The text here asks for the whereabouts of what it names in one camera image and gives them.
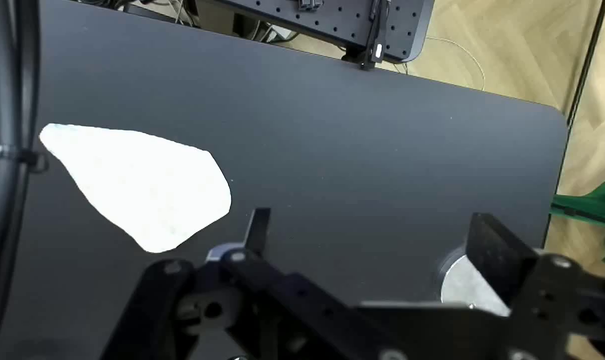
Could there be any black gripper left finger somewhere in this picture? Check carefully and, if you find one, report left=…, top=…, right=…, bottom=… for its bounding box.
left=242, top=205, right=274, bottom=259

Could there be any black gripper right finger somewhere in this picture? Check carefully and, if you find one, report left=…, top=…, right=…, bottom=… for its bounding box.
left=464, top=211, right=542, bottom=313

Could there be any white cloth with green print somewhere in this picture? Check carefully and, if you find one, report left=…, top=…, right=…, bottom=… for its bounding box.
left=39, top=121, right=234, bottom=256

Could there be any green fabric object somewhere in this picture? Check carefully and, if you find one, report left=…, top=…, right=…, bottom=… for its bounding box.
left=550, top=169, right=605, bottom=270

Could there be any thin black pole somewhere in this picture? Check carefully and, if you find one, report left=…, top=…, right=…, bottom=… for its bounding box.
left=564, top=0, right=605, bottom=130

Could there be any black clamp on breadboard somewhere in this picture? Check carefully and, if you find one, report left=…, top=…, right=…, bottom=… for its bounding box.
left=340, top=0, right=392, bottom=72

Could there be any black perforated breadboard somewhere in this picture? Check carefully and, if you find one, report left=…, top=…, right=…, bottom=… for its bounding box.
left=222, top=0, right=438, bottom=65

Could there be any black cable bundle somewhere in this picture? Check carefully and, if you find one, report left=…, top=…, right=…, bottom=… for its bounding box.
left=0, top=0, right=51, bottom=338

